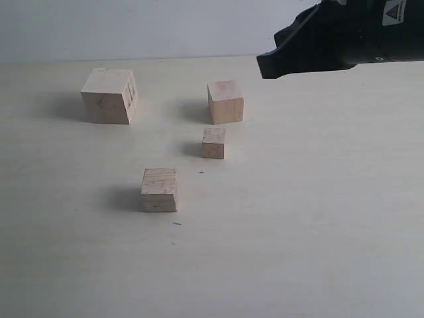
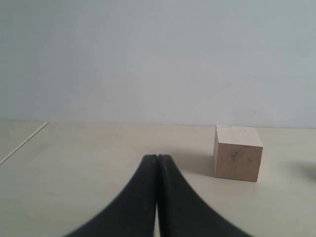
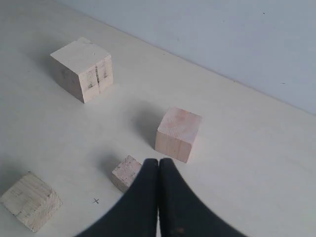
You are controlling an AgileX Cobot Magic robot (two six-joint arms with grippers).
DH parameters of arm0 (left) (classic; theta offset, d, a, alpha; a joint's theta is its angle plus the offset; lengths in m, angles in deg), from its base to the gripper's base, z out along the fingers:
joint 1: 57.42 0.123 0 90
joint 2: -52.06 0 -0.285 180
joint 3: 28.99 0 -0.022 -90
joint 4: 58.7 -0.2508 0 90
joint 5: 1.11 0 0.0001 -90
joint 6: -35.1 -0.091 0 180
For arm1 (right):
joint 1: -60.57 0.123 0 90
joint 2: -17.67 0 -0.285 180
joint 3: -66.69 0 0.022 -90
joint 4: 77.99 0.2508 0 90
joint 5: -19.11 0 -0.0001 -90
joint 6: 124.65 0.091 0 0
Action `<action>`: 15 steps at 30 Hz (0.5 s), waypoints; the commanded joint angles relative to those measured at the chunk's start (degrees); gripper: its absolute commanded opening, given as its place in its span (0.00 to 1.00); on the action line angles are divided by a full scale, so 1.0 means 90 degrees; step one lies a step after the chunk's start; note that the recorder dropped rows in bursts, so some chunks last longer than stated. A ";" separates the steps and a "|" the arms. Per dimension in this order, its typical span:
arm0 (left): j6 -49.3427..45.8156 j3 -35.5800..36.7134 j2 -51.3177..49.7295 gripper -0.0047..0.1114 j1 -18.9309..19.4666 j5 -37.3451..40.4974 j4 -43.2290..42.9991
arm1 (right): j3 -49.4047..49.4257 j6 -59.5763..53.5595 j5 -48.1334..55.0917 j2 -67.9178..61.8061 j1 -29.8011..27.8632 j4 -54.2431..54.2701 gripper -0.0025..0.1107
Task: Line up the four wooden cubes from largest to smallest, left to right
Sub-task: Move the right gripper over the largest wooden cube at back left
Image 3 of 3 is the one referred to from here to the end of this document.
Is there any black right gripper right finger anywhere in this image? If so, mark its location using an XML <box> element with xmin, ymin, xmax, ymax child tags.
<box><xmin>158</xmin><ymin>158</ymin><xmax>243</xmax><ymax>237</ymax></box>

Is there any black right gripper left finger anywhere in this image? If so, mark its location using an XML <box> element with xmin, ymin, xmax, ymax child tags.
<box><xmin>78</xmin><ymin>158</ymin><xmax>158</xmax><ymax>237</ymax></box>

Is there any smallest wooden cube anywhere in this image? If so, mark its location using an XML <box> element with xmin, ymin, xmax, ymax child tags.
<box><xmin>111</xmin><ymin>156</ymin><xmax>142</xmax><ymax>193</ymax></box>

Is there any second largest wooden cube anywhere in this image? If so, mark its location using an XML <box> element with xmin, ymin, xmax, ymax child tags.
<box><xmin>155</xmin><ymin>107</ymin><xmax>202</xmax><ymax>163</ymax></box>

